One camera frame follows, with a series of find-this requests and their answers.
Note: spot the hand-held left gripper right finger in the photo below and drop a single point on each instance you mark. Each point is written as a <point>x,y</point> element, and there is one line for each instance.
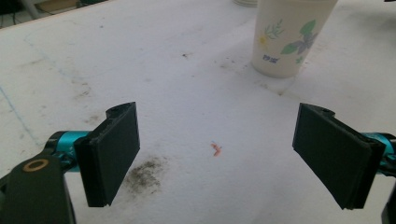
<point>336,158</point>

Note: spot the floral paper cup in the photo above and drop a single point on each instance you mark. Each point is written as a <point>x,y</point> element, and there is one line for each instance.
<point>288,40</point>

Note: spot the white foam mat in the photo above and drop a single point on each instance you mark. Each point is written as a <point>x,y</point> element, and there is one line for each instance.
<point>193,102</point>

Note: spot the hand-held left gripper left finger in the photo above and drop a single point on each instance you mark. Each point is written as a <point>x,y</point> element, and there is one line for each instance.
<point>107,158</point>

